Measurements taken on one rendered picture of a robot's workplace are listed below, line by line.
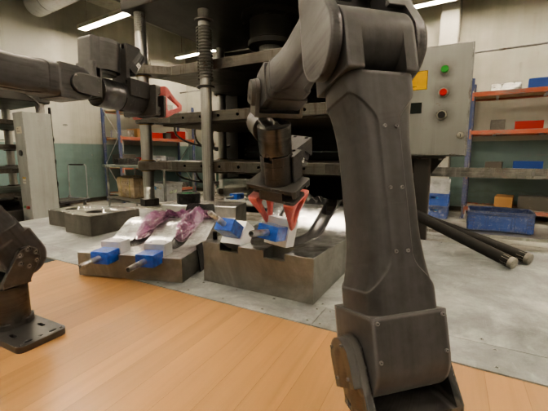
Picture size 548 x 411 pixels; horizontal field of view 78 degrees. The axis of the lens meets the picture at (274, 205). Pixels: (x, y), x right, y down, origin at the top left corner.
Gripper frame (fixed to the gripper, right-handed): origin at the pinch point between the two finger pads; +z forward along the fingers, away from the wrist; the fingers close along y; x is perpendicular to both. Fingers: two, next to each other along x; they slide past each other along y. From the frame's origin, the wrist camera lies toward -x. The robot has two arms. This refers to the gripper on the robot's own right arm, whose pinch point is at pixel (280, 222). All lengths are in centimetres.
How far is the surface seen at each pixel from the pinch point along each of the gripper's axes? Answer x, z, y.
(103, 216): -8, 22, 77
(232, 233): 4.5, 2.3, 8.7
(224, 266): 6.2, 10.2, 10.9
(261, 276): 6.0, 9.9, 1.8
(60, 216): -5, 27, 102
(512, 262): -35, 21, -44
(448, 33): -673, 19, 41
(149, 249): 11.0, 7.8, 27.6
